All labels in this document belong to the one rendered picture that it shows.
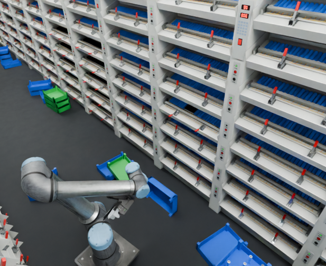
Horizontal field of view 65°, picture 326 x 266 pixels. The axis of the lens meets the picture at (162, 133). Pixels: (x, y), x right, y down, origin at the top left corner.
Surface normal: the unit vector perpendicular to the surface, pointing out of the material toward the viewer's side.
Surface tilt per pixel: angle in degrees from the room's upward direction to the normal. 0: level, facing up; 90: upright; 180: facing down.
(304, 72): 22
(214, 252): 0
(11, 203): 0
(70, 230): 0
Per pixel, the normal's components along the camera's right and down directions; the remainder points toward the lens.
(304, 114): -0.29, -0.60
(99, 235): 0.00, -0.72
